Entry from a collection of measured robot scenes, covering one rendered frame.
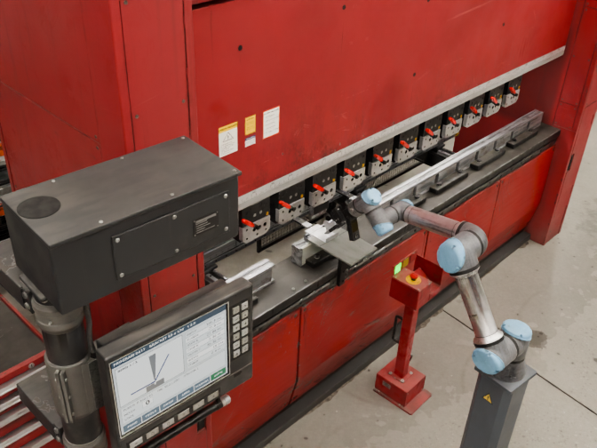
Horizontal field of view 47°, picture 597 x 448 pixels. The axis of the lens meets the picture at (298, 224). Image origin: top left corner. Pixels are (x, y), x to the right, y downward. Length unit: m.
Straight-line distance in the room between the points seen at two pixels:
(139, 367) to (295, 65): 1.31
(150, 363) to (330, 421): 1.97
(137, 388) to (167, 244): 0.40
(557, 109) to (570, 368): 1.64
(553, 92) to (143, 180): 3.50
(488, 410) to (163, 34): 1.98
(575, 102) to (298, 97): 2.45
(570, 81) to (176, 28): 3.22
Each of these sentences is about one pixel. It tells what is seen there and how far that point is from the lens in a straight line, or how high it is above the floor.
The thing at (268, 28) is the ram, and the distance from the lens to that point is 2.46.
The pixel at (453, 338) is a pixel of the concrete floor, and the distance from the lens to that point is 4.22.
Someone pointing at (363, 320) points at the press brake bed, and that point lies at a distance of 3.61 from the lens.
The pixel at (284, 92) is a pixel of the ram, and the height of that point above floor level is 1.76.
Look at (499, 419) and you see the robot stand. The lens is 3.04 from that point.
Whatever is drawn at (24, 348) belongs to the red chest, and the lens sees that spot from 2.72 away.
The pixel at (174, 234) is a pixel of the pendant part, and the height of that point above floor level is 1.85.
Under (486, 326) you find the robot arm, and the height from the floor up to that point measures 1.07.
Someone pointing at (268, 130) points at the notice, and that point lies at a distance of 2.61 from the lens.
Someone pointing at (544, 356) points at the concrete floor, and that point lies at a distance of 4.28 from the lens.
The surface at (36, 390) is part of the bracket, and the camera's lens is 2.23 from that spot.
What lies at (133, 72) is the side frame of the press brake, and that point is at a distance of 1.88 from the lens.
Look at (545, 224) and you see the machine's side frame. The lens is 5.12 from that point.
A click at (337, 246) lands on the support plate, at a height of 1.00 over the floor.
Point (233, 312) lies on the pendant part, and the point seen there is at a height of 1.54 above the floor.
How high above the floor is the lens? 2.78
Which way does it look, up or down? 34 degrees down
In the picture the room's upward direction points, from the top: 3 degrees clockwise
